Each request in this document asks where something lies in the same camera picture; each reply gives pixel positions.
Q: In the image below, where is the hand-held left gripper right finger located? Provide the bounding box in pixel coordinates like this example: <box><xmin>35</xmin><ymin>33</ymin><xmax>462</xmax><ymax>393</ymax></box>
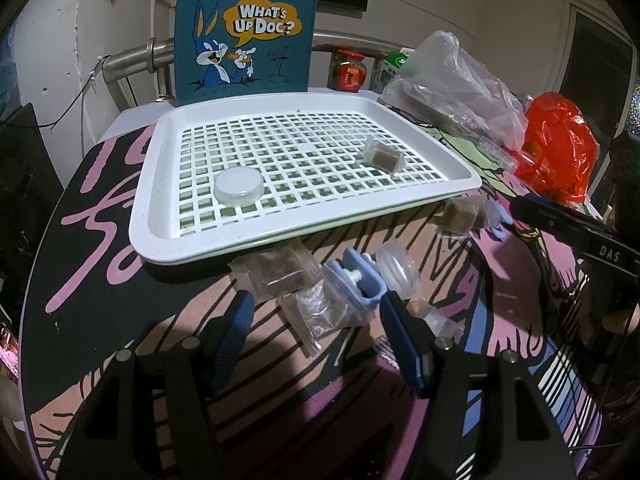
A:
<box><xmin>378</xmin><ymin>290</ymin><xmax>582</xmax><ymax>480</ymax></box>

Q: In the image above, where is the green and white carton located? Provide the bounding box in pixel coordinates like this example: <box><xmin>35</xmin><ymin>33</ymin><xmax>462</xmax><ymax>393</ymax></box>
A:
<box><xmin>369</xmin><ymin>47</ymin><xmax>416</xmax><ymax>96</ymax></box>

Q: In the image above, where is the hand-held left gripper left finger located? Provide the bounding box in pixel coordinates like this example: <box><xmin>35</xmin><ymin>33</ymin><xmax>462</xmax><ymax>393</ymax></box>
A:
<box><xmin>60</xmin><ymin>290</ymin><xmax>257</xmax><ymax>480</ymax></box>

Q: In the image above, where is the thin dark cable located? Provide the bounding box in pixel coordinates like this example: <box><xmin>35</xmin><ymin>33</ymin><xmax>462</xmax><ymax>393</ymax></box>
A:
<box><xmin>50</xmin><ymin>55</ymin><xmax>108</xmax><ymax>126</ymax></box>

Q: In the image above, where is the dark door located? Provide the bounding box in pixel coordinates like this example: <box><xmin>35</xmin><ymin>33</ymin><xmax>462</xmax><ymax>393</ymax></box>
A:
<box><xmin>567</xmin><ymin>0</ymin><xmax>638</xmax><ymax>116</ymax></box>

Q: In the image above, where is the clear plastic bag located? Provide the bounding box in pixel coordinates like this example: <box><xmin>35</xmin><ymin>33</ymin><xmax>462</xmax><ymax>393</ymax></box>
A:
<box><xmin>380</xmin><ymin>30</ymin><xmax>528</xmax><ymax>153</ymax></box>

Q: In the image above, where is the black monitor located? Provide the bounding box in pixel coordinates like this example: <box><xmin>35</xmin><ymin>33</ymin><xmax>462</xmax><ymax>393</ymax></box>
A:
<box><xmin>0</xmin><ymin>102</ymin><xmax>66</xmax><ymax>311</ymax></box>

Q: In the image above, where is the small clear packet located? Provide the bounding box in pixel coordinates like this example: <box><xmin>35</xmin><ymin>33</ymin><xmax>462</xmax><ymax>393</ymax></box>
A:
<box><xmin>407</xmin><ymin>300</ymin><xmax>463</xmax><ymax>341</ymax></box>

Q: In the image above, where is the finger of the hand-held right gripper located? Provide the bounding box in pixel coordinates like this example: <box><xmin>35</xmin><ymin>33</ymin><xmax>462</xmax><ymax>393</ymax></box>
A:
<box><xmin>508</xmin><ymin>195</ymin><xmax>618</xmax><ymax>242</ymax></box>

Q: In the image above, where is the clear packet with brown block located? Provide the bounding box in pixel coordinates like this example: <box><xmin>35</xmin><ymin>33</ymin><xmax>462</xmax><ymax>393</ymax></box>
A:
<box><xmin>360</xmin><ymin>135</ymin><xmax>405</xmax><ymax>173</ymax></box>
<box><xmin>435</xmin><ymin>197</ymin><xmax>488</xmax><ymax>236</ymax></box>
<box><xmin>229</xmin><ymin>240</ymin><xmax>323</xmax><ymax>303</ymax></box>

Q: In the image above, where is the white slotted plastic tray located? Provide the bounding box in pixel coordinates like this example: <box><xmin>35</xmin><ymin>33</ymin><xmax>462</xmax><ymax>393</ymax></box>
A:
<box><xmin>129</xmin><ymin>91</ymin><xmax>483</xmax><ymax>266</ymax></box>

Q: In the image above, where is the blue water jug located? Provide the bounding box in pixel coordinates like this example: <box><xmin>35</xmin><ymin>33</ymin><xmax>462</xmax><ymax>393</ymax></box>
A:
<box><xmin>0</xmin><ymin>35</ymin><xmax>21</xmax><ymax>103</ymax></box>

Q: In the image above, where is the light blue clip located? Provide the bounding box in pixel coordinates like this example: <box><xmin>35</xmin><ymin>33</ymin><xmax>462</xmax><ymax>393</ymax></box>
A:
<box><xmin>336</xmin><ymin>249</ymin><xmax>388</xmax><ymax>318</ymax></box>
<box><xmin>486</xmin><ymin>210</ymin><xmax>513</xmax><ymax>242</ymax></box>

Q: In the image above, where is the red plastic bag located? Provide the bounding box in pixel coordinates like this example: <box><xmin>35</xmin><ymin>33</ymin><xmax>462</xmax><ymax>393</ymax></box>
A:
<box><xmin>515</xmin><ymin>91</ymin><xmax>601</xmax><ymax>206</ymax></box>

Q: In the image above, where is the red labelled glass jar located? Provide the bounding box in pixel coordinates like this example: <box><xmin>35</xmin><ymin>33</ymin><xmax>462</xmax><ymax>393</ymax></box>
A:
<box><xmin>330</xmin><ymin>49</ymin><xmax>368</xmax><ymax>93</ymax></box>

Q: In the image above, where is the clear round plastic container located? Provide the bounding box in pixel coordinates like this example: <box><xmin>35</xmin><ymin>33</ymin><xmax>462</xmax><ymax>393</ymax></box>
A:
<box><xmin>375</xmin><ymin>242</ymin><xmax>420</xmax><ymax>293</ymax></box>

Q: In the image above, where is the blue cartoon rabbit tote bag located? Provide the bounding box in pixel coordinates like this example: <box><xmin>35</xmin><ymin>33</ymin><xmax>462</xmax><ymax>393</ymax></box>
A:
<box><xmin>172</xmin><ymin>0</ymin><xmax>321</xmax><ymax>108</ymax></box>

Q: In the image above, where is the metal rail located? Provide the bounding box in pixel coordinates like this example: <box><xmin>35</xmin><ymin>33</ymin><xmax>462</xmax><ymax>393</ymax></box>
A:
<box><xmin>102</xmin><ymin>30</ymin><xmax>401</xmax><ymax>111</ymax></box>

